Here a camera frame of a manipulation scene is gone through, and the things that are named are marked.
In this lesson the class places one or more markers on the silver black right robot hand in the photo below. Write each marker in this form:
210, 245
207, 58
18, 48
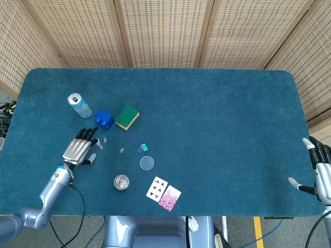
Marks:
323, 177

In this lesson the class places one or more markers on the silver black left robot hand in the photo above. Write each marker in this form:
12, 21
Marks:
76, 151

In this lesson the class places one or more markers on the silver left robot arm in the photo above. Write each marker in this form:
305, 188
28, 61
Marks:
49, 193

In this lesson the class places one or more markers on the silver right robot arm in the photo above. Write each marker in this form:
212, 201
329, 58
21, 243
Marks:
328, 210

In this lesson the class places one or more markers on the clear jar of paper clips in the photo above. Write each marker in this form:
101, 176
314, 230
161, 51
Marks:
121, 182

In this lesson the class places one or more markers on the light blue drink can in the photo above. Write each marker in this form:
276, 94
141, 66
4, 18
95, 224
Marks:
81, 108

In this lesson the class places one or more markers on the blue plastic building block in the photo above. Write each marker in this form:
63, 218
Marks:
104, 118

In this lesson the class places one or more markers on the green and yellow sponge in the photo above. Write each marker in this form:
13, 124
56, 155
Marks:
126, 116

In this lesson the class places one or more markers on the teal binder clip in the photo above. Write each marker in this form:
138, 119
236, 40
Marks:
144, 147

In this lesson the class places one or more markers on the clear round plastic lid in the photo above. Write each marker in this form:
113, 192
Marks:
147, 163

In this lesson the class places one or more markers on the six of clubs card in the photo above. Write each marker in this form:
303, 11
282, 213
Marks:
156, 188

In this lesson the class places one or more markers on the pink patterned playing card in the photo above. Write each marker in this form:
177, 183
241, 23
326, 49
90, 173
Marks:
169, 198

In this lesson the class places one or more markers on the silver robot torso base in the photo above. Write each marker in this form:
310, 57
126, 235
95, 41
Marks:
144, 232

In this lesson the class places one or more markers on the blue carpet table cover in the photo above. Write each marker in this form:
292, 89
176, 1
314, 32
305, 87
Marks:
219, 129

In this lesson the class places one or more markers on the woven wicker folding screen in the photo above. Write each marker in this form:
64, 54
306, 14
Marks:
165, 31

